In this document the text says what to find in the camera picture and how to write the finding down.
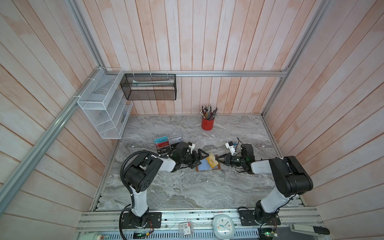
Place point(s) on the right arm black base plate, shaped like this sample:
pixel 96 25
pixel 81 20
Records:
pixel 258 217

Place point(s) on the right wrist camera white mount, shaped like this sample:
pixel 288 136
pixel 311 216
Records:
pixel 232 147

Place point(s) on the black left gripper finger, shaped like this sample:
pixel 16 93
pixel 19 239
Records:
pixel 200 154
pixel 195 164

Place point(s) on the black mesh wall basket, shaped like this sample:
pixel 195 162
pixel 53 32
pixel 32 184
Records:
pixel 149 87

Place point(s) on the green circuit board right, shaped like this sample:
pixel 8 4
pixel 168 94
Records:
pixel 266 234

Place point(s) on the bundle of coloured pencils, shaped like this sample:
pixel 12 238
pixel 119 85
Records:
pixel 208 113

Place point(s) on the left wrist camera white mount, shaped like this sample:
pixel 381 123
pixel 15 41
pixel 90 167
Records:
pixel 191 146

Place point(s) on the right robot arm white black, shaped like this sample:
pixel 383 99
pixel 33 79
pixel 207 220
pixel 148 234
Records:
pixel 290 177

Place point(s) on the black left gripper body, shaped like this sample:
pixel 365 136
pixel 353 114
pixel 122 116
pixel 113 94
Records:
pixel 187 159

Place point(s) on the white wire mesh shelf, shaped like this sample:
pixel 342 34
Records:
pixel 104 103

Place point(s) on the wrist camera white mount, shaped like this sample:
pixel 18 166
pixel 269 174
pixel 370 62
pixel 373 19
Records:
pixel 232 147
pixel 191 146

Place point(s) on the clear acrylic card display stand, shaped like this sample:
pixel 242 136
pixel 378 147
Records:
pixel 170 135

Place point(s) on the small red white box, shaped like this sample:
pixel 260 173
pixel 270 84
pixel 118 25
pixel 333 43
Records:
pixel 186 229

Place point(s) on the green circuit board left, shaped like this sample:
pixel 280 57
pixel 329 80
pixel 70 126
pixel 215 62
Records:
pixel 140 235

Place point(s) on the red metal pencil bucket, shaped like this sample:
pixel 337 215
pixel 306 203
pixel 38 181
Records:
pixel 207 125

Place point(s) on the green circuit board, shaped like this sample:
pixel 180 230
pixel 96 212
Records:
pixel 266 234
pixel 140 235

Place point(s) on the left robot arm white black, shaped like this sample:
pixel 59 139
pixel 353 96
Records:
pixel 140 168

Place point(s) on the white analog clock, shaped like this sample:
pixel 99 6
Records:
pixel 223 227

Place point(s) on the red VIP card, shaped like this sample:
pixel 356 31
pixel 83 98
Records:
pixel 163 145

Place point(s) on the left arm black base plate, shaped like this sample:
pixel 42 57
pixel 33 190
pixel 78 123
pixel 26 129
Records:
pixel 131 221

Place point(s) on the black VIP card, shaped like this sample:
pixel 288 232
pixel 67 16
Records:
pixel 163 150

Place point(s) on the aluminium mounting rail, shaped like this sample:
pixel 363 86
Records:
pixel 107 223

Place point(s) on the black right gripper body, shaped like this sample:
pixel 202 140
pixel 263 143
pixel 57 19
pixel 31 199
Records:
pixel 237 160

